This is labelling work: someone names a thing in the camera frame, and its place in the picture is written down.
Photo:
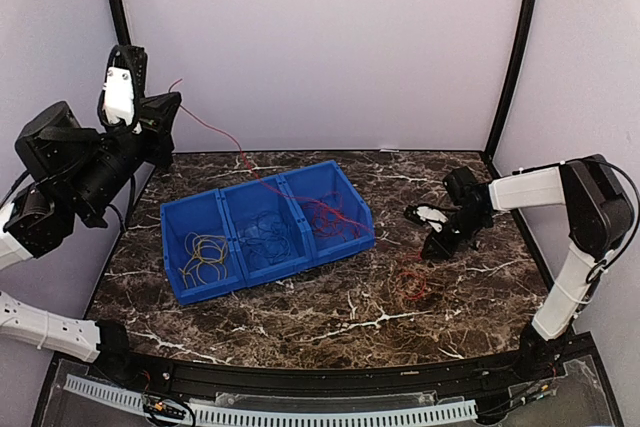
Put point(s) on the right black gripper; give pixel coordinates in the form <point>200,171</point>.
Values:
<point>440,251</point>

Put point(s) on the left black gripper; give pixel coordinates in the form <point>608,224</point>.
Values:
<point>158,112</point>

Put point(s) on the blue three-compartment plastic bin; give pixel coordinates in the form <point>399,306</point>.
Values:
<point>258,232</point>

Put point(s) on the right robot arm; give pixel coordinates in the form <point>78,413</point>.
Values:
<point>599,202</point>

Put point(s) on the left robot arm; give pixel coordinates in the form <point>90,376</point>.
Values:
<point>53,147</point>

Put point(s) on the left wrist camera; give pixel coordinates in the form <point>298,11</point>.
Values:
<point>119,104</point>

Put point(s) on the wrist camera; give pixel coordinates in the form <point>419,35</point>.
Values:
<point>459,184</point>
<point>119,104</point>

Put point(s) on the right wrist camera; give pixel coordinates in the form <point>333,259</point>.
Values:
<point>459,184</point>

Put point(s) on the black front rail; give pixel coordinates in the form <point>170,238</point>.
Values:
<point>483,375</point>

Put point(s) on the white slotted cable duct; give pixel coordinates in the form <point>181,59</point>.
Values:
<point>207,414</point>

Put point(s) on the right black frame post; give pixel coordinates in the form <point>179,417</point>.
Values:
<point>512,73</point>

